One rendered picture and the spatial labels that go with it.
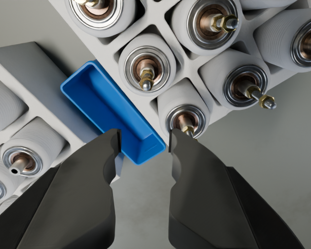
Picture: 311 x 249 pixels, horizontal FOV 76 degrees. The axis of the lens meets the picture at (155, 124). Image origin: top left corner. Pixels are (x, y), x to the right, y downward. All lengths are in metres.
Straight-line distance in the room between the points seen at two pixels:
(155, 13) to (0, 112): 0.34
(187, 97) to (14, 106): 0.35
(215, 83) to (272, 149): 0.51
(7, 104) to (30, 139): 0.08
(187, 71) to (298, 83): 0.42
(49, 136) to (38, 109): 0.06
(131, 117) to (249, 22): 0.40
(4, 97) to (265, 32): 0.51
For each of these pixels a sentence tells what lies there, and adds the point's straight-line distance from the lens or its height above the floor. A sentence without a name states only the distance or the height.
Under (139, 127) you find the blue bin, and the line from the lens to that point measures 0.65.
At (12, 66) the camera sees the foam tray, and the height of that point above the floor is 0.15.
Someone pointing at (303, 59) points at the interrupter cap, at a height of 0.25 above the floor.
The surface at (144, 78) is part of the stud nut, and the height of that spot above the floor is 0.33.
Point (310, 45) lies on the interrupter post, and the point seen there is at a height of 0.26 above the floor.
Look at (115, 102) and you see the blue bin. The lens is 0.63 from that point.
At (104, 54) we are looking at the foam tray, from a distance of 0.41.
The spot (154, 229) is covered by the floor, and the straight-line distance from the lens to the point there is 1.02.
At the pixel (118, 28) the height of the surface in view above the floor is 0.25.
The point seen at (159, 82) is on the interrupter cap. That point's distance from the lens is 0.34.
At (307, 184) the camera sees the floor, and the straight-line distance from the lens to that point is 1.03.
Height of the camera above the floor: 0.58
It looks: 62 degrees down
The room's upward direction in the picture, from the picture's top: 177 degrees clockwise
